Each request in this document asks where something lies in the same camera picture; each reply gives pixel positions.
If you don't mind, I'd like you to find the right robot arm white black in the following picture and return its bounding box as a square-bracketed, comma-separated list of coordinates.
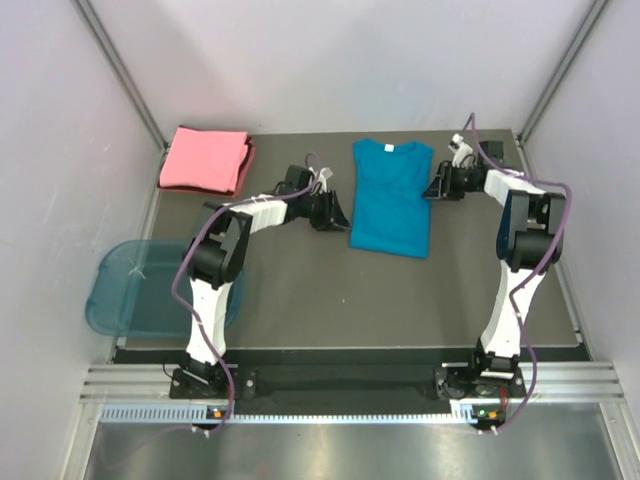
[423, 134, 566, 400]

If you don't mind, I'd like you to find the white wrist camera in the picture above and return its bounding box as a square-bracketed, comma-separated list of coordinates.
[315, 167, 333, 193]
[448, 133, 474, 168]

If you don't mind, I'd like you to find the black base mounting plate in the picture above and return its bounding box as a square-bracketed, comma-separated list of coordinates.
[169, 364, 525, 400]

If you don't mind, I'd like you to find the grey slotted cable duct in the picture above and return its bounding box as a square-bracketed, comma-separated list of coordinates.
[100, 403, 503, 426]

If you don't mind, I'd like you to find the blue t shirt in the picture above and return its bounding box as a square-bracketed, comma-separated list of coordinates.
[349, 139, 434, 259]

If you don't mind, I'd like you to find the pink folded t shirt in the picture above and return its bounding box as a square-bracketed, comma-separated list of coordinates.
[158, 126, 251, 194]

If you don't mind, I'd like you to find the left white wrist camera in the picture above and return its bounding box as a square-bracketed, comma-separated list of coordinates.
[315, 167, 333, 193]

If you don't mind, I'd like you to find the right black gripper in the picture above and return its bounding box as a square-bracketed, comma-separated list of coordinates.
[421, 161, 479, 202]

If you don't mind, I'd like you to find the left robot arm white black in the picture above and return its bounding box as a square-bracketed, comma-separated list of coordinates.
[170, 165, 351, 399]

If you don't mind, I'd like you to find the blue translucent plastic bin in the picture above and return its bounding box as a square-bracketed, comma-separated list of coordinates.
[85, 238, 246, 339]

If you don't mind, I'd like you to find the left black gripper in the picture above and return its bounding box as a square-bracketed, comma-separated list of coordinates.
[297, 187, 351, 231]

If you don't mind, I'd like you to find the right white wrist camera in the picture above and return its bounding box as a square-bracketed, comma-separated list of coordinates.
[448, 133, 474, 168]

